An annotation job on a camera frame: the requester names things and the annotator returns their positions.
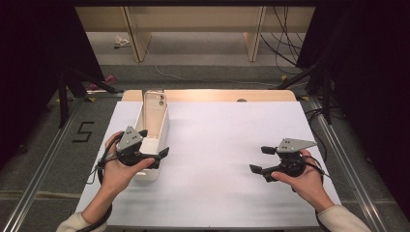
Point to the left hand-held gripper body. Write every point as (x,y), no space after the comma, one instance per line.
(130,140)

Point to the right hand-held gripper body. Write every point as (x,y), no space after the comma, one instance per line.
(295,145)

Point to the white storage box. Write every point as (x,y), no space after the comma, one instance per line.
(151,145)

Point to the beige phone case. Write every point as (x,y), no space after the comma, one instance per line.
(154,116)

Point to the person's left hand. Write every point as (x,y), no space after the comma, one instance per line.
(116,175)

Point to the person's right hand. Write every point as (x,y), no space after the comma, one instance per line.
(309,187)

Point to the yellow tape piece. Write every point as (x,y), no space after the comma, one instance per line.
(305,98)
(284,77)
(91,99)

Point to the white paper sheet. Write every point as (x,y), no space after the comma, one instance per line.
(209,187)

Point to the black metal stand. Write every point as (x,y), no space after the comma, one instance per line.
(327,96)

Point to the pink floor object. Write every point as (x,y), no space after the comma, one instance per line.
(109,79)

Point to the wooden table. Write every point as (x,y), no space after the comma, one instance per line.
(219,95)

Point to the black tripod stand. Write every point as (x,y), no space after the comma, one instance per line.
(63,96)

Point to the crumpled white paper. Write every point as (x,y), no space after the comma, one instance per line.
(121,42)

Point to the black curtain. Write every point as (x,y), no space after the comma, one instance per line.
(370,64)
(32,64)

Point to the wooden shelf unit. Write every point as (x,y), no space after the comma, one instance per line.
(193,19)

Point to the aluminium floor rail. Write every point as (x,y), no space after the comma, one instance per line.
(341,154)
(38,180)

